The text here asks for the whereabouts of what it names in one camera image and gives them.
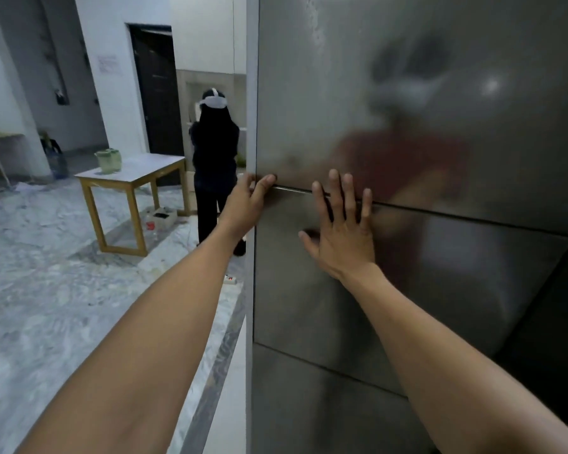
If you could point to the dark door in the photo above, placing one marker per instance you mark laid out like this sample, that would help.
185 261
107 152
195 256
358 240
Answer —
156 89

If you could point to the person's right thumb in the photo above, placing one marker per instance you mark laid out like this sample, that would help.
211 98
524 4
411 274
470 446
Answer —
309 243

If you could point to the person's left thumb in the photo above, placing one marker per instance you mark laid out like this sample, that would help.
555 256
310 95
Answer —
264 186

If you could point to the wooden table with white top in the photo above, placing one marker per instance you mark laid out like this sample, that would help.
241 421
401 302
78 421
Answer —
132 172

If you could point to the blue water bottle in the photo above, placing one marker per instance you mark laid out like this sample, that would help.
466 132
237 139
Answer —
57 160

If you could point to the person's right hand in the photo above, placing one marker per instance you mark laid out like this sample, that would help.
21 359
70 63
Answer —
345 245

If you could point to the white power strip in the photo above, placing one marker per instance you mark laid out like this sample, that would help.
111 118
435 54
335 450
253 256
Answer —
230 279

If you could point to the white headset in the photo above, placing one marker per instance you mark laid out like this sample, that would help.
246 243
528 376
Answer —
214 101

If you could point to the green plastic pitcher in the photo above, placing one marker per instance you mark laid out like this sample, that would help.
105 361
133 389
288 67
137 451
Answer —
108 161

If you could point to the person's left hand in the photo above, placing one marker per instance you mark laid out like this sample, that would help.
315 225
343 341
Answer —
240 210

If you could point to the person's right little finger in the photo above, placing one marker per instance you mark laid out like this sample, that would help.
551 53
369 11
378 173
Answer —
366 205

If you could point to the paper notice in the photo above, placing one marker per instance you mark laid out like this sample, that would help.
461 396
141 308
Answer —
108 64

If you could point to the person's right middle finger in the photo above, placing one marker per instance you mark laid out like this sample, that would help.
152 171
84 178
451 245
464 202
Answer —
335 193

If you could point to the white box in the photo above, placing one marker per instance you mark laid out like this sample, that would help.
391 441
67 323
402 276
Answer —
163 217

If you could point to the person's right forearm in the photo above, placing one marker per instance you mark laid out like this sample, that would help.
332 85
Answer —
445 373

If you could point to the stainless steel refrigerator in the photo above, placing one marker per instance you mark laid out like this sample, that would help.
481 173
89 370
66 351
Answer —
454 113

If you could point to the person's left forearm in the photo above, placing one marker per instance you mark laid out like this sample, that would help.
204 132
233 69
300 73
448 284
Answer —
142 340

